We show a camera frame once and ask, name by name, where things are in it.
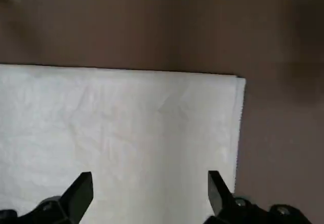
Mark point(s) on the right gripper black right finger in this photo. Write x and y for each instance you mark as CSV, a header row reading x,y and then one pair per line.
x,y
235,208

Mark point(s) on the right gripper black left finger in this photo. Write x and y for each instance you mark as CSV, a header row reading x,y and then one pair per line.
x,y
65,206

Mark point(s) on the cream white tablecloth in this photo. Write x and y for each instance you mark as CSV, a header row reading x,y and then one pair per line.
x,y
114,122

